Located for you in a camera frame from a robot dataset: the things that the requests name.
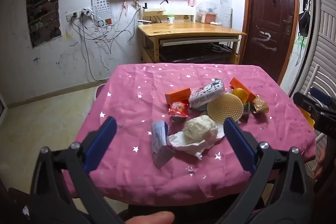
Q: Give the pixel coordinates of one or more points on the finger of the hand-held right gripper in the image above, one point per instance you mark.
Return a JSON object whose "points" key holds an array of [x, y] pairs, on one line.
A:
{"points": [[307, 104], [320, 96]]}

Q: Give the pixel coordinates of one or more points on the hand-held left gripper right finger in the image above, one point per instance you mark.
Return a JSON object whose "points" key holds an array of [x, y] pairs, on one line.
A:
{"points": [[238, 145]]}

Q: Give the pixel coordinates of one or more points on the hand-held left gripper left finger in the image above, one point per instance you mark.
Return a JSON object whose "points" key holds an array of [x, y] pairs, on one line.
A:
{"points": [[101, 145]]}

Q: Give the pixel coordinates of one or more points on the cream round bristle brush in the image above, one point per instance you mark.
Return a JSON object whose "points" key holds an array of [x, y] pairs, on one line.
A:
{"points": [[225, 108]]}

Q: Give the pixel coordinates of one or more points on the white paper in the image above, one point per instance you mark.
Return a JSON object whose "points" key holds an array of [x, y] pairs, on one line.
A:
{"points": [[199, 129]]}

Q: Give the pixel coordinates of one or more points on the brown wrapper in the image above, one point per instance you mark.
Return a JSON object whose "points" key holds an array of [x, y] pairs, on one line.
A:
{"points": [[261, 106]]}

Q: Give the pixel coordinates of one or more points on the yellow plastic cup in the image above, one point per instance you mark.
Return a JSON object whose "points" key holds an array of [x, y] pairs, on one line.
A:
{"points": [[240, 94]]}

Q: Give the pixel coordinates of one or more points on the pale purple carton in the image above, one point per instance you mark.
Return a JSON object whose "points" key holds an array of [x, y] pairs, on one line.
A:
{"points": [[160, 140]]}

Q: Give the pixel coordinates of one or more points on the white patterned tissue pack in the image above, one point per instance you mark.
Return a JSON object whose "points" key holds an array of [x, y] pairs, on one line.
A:
{"points": [[207, 92]]}

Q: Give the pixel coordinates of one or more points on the orange cardboard box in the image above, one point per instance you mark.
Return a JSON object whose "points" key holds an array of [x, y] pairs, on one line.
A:
{"points": [[178, 95], [237, 82]]}

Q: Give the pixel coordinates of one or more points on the red snack packet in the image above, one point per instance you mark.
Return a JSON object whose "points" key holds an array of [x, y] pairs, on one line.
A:
{"points": [[178, 108]]}

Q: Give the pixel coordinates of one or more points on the person's right hand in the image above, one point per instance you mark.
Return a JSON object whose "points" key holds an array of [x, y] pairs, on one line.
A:
{"points": [[320, 162]]}

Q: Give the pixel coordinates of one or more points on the person's left hand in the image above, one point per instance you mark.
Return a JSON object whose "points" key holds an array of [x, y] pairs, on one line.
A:
{"points": [[149, 218]]}

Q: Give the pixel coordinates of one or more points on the pink star-print tablecloth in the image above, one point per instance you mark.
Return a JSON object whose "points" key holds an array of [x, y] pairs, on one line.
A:
{"points": [[131, 98]]}

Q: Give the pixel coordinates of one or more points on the small black hanging bag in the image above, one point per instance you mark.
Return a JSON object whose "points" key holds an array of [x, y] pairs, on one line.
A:
{"points": [[305, 23]]}

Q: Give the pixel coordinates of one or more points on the white louvered shutter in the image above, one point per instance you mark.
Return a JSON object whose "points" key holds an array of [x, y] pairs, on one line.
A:
{"points": [[326, 16]]}

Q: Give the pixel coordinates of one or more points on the dark brown door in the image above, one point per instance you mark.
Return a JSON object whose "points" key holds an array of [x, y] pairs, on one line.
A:
{"points": [[270, 16]]}

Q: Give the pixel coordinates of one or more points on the small white object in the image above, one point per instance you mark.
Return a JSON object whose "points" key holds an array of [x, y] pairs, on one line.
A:
{"points": [[216, 23]]}

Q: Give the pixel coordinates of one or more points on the wooden desk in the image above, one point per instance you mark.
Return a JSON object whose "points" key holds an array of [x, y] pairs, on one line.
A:
{"points": [[189, 28]]}

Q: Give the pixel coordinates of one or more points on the pink box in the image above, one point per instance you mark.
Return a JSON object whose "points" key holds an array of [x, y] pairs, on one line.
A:
{"points": [[210, 18]]}

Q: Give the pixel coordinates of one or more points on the flat white device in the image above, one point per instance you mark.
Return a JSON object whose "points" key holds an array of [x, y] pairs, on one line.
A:
{"points": [[144, 21]]}

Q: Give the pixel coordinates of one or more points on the clear plastic container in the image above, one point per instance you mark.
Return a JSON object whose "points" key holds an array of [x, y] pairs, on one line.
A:
{"points": [[207, 7]]}

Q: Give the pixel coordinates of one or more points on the white jar with green lid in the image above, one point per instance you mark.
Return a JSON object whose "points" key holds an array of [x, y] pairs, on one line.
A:
{"points": [[171, 19]]}

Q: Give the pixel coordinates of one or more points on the white wall socket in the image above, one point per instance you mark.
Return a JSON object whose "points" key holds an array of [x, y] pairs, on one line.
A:
{"points": [[84, 12]]}

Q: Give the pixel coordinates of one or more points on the dark wall niche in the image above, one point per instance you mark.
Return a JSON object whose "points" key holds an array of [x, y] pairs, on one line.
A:
{"points": [[43, 16]]}

